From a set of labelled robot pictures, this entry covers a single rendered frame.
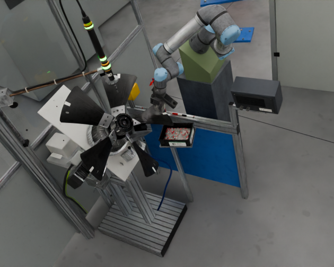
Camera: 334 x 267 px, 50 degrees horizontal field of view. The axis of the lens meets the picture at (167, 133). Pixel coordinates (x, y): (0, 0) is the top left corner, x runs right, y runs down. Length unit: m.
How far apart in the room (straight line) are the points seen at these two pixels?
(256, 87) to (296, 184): 1.28
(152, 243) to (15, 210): 1.05
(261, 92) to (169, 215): 1.40
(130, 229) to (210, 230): 0.66
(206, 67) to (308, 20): 1.29
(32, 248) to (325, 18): 3.02
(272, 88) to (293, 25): 1.56
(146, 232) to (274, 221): 1.01
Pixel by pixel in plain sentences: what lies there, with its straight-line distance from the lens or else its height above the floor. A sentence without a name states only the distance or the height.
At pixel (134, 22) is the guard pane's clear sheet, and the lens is 3.47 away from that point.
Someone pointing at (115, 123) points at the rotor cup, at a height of 1.25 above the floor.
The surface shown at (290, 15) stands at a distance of 3.54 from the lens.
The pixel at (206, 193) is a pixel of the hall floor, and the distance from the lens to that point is 3.18.
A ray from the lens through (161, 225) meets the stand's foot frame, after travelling 3.02.
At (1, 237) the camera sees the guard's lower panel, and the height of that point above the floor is 0.69.
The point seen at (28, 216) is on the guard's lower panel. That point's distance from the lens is 2.86.
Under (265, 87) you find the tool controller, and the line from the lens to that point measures 2.11.
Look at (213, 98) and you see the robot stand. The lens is 2.66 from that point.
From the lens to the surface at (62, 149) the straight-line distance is 2.60.
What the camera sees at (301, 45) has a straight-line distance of 3.69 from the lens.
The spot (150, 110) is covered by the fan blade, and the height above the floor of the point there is 1.08.
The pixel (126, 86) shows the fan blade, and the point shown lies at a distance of 2.29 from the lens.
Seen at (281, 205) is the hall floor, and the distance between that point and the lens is 3.07.
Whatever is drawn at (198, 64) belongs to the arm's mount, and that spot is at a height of 1.15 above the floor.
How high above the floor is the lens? 2.60
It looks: 44 degrees down
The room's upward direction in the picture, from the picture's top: 19 degrees counter-clockwise
